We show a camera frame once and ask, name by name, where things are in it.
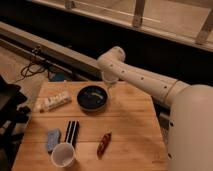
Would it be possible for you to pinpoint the dark blue ceramic bowl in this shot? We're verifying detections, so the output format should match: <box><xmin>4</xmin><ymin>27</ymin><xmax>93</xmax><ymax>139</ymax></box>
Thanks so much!
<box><xmin>77</xmin><ymin>85</ymin><xmax>108</xmax><ymax>111</ymax></box>

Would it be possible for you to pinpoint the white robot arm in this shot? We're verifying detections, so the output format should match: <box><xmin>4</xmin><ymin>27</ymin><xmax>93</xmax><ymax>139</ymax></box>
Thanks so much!
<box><xmin>97</xmin><ymin>46</ymin><xmax>213</xmax><ymax>171</ymax></box>

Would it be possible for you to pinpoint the blue object behind table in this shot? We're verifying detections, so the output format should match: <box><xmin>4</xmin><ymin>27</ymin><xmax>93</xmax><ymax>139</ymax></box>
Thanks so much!
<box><xmin>50</xmin><ymin>74</ymin><xmax>66</xmax><ymax>82</ymax></box>

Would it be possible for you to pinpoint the black white striped block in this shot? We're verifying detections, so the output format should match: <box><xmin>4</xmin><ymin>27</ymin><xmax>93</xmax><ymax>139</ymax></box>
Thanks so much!
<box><xmin>65</xmin><ymin>121</ymin><xmax>79</xmax><ymax>146</ymax></box>

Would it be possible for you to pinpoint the white pill organizer box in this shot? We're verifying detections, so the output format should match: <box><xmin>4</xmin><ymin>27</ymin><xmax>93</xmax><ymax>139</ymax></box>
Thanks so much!
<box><xmin>35</xmin><ymin>91</ymin><xmax>71</xmax><ymax>113</ymax></box>

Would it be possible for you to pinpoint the blue sponge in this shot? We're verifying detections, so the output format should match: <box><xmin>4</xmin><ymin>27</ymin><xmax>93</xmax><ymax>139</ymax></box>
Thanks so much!
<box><xmin>46</xmin><ymin>129</ymin><xmax>61</xmax><ymax>153</ymax></box>

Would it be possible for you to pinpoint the white plastic cup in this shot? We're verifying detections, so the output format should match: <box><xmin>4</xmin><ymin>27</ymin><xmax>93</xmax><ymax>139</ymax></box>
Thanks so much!
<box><xmin>51</xmin><ymin>142</ymin><xmax>76</xmax><ymax>168</ymax></box>

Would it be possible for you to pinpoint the black chair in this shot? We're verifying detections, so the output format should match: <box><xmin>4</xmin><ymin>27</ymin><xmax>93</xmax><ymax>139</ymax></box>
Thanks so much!
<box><xmin>0</xmin><ymin>75</ymin><xmax>31</xmax><ymax>165</ymax></box>

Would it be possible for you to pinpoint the black cable on floor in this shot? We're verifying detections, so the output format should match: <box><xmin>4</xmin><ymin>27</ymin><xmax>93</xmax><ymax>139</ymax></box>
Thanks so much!
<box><xmin>14</xmin><ymin>46</ymin><xmax>54</xmax><ymax>83</ymax></box>

